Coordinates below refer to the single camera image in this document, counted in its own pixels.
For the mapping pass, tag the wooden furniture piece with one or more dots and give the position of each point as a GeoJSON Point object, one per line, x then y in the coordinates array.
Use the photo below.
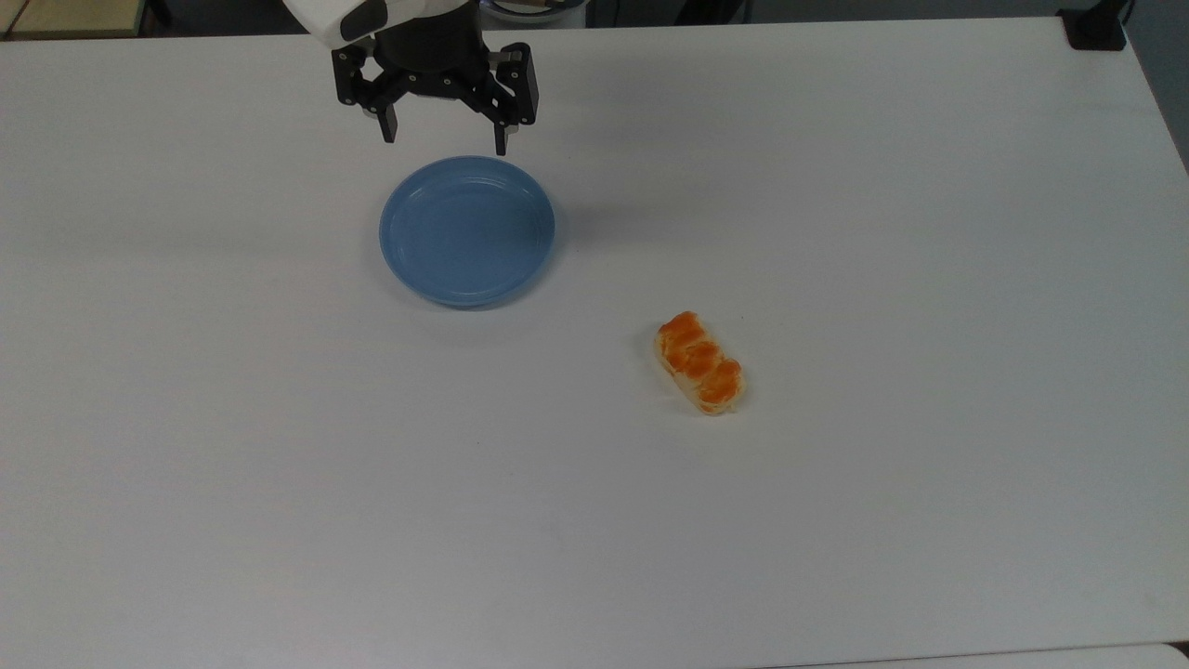
{"type": "Point", "coordinates": [70, 17]}

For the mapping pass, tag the braided orange bread loaf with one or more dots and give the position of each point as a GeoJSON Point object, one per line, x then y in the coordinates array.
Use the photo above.
{"type": "Point", "coordinates": [699, 362]}

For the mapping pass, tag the black table clamp mount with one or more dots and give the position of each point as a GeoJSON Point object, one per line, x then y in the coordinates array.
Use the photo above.
{"type": "Point", "coordinates": [1094, 26]}

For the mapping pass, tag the blue round plate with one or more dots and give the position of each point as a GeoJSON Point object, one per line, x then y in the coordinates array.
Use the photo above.
{"type": "Point", "coordinates": [466, 232]}

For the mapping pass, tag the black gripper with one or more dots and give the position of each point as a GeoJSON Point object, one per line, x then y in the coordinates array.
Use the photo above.
{"type": "Point", "coordinates": [432, 46]}

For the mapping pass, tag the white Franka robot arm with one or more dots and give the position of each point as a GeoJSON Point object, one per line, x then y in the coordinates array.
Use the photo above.
{"type": "Point", "coordinates": [320, 19]}

